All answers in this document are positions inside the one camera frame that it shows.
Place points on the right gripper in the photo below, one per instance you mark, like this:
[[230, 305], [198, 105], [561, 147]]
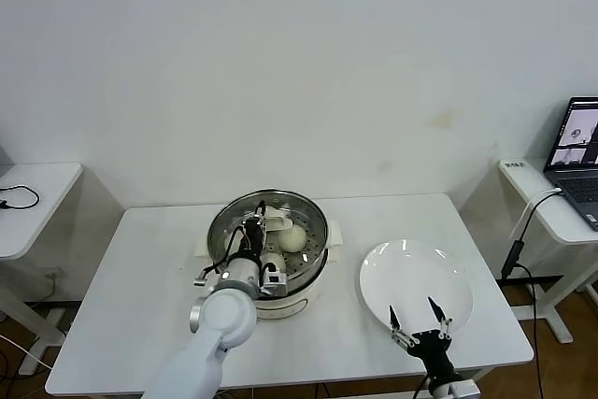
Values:
[[432, 347]]

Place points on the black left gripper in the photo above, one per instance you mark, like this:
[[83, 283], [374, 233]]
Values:
[[253, 237]]

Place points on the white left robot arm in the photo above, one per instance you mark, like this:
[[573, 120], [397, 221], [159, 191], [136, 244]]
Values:
[[224, 319]]

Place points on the stainless steel steamer basket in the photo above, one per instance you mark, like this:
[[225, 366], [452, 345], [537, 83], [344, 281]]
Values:
[[310, 273]]

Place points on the white round plate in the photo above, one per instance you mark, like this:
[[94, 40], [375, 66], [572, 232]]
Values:
[[411, 277]]

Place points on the cream electric cooker base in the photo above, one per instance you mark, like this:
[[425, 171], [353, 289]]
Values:
[[299, 303]]

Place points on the white side table with label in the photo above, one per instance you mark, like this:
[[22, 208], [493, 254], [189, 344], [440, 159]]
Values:
[[518, 184]]

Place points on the small printed label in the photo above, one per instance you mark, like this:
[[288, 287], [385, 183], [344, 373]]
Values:
[[514, 165]]

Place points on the white side table beige panel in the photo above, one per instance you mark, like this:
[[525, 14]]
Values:
[[42, 193]]

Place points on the grey laptop with keyboard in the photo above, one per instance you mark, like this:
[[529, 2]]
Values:
[[577, 132]]

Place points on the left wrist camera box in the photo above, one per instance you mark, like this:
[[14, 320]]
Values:
[[273, 283]]

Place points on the white work table frame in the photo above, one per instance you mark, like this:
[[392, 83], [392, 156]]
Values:
[[486, 372]]

